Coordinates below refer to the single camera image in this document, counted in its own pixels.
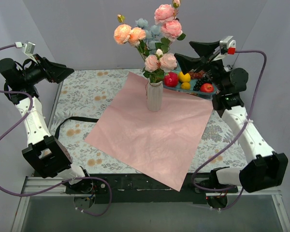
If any white pink flower stem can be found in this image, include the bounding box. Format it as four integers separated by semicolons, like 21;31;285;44
143;49;177;83

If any pink flower stem with bud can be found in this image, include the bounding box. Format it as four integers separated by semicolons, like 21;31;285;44
154;0;186;53

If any white ribbed vase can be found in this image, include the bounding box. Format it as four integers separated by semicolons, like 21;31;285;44
145;81;163;112

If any blue flower stem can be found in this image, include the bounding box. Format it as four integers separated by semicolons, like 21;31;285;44
135;18;161;54

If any black ribbon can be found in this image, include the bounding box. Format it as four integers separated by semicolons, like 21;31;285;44
54;116;98;139

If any peach flower stem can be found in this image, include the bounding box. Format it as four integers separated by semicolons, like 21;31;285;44
114;14;148;61

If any purple pink wrapping paper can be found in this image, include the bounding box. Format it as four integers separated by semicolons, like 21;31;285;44
85;72;213;191

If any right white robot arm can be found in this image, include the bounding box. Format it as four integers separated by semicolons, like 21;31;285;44
175;36;288;193

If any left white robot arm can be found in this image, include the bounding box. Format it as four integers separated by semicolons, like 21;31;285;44
0;54;93;193

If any red grapes bunch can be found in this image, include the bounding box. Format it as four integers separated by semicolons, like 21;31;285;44
189;71;205;79

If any teal plastic basket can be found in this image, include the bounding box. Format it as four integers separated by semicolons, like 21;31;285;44
163;63;218;99

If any small yellow lemon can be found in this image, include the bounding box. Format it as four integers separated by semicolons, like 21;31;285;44
180;82;190;90

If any red dragon fruit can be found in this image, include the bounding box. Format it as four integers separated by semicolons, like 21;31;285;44
163;72;179;87

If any black grapes bunch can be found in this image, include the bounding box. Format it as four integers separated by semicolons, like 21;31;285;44
193;75;212;91

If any red apple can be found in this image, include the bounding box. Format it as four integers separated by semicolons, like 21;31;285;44
200;83;214;93

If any floral tablecloth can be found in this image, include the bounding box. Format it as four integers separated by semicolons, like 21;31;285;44
49;69;247;174

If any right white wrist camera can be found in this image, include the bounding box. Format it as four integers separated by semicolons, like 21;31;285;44
219;36;236;55

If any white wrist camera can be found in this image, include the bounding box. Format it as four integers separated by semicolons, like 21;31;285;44
14;41;37;63
219;36;236;55

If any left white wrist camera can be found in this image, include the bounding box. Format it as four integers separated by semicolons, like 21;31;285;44
14;41;37;63

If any aluminium frame rail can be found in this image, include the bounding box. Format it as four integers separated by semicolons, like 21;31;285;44
12;177;290;232

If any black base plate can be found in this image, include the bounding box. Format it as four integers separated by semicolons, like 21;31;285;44
65;173;240;203

